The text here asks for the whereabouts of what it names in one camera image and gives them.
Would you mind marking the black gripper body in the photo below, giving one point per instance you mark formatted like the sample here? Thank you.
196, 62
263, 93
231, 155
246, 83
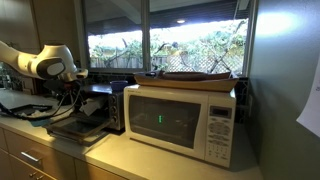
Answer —
76, 90

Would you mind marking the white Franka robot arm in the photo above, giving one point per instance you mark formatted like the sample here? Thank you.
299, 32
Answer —
20, 61

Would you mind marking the grey toaster oven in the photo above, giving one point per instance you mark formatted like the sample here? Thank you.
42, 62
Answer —
100, 90

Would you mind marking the toaster oven glass door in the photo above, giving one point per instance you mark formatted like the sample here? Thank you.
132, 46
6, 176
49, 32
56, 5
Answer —
76, 128

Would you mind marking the black toaster oven knob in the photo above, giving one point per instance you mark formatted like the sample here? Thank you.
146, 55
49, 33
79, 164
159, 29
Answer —
113, 99
114, 109
115, 119

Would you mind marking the dark blue plastic bowl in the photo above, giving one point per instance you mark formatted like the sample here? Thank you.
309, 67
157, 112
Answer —
118, 86

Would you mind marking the crumpled white napkin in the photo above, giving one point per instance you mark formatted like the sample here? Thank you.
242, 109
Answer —
36, 114

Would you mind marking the white microwave oven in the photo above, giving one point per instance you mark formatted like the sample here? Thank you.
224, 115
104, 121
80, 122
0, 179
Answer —
166, 140

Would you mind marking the black baking tray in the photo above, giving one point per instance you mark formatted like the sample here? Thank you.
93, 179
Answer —
26, 108

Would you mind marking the wooden base cabinet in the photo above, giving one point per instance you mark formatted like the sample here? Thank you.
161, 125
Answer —
56, 163

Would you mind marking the wooden serving tray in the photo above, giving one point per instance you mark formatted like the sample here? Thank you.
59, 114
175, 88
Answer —
186, 85

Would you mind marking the dark brown wooden dish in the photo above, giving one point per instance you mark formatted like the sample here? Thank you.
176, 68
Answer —
186, 76

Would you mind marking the round ceiling light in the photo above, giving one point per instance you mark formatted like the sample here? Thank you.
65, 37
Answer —
181, 21

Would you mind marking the white paper sheet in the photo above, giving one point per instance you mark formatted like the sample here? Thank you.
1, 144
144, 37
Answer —
311, 110

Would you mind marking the wooden wall cabinet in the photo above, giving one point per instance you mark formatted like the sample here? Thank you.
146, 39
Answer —
50, 20

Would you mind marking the window with dark frame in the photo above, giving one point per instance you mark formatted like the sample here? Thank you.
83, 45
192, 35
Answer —
145, 33

